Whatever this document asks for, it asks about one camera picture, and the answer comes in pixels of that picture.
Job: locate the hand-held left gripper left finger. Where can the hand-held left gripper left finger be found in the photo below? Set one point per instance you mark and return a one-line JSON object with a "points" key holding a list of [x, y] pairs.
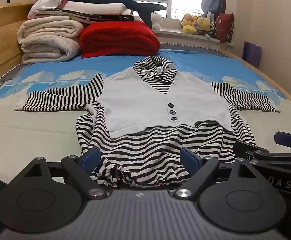
{"points": [[90, 159]]}

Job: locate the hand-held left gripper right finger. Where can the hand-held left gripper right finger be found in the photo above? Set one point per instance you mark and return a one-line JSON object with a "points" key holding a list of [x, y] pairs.
{"points": [[189, 160]]}

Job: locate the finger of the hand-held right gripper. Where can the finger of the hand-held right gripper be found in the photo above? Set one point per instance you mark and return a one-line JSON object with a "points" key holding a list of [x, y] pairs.
{"points": [[286, 137], [250, 148]]}

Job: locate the striped romper with white vest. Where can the striped romper with white vest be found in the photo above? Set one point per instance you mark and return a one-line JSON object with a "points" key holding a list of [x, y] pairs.
{"points": [[148, 105]]}

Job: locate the white and pink folded clothes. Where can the white and pink folded clothes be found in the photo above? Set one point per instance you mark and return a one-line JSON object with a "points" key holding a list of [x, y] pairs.
{"points": [[51, 0]]}

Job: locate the blue and cream bed sheet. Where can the blue and cream bed sheet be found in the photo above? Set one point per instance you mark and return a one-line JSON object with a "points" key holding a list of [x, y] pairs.
{"points": [[35, 130]]}

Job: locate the dark red cushion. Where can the dark red cushion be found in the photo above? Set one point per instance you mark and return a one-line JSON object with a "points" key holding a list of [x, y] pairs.
{"points": [[224, 27]]}

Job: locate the folded red quilt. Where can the folded red quilt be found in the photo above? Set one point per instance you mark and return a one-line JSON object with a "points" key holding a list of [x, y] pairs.
{"points": [[118, 38]]}

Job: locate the black and white plush toy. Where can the black and white plush toy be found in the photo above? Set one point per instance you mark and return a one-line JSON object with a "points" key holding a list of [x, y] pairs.
{"points": [[210, 31]]}

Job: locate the folded cream quilt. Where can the folded cream quilt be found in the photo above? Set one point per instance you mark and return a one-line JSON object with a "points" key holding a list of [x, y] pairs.
{"points": [[48, 37]]}

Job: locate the yellow round plush toy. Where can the yellow round plush toy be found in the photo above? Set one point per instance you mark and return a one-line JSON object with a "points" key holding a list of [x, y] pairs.
{"points": [[203, 23]]}

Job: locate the yellow duck plush toy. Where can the yellow duck plush toy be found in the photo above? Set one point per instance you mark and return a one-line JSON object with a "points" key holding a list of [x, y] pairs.
{"points": [[188, 23]]}

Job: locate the white pillow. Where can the white pillow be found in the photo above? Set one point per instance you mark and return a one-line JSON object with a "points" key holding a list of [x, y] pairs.
{"points": [[95, 7]]}

